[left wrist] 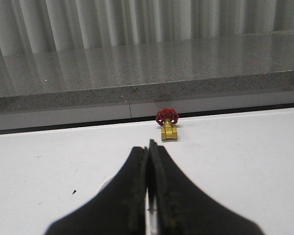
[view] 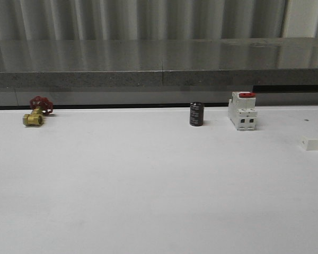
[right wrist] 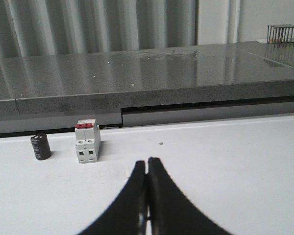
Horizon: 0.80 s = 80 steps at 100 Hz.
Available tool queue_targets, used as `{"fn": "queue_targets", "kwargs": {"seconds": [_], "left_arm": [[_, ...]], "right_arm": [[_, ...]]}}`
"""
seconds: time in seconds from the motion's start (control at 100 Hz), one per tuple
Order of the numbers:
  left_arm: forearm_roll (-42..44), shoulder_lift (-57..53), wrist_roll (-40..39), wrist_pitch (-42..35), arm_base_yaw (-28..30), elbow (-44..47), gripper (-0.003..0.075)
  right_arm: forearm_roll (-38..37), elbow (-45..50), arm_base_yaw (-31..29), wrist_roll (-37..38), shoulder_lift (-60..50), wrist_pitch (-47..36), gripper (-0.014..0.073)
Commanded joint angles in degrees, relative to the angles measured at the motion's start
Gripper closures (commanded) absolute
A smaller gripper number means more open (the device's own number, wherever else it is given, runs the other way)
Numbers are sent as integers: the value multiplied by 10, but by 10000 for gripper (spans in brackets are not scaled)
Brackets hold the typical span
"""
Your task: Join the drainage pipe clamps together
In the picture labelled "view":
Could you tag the white half pipe clamp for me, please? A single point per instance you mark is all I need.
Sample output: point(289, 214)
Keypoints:
point(308, 144)

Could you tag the black cylindrical capacitor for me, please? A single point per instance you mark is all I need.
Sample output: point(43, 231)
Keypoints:
point(196, 114)

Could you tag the brass valve red handwheel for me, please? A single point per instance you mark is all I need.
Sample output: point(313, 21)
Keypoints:
point(41, 106)

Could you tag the grey stone counter ledge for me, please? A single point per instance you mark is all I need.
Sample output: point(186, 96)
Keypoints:
point(225, 64)

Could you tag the white circuit breaker red switch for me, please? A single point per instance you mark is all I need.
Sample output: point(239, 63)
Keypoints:
point(242, 112)

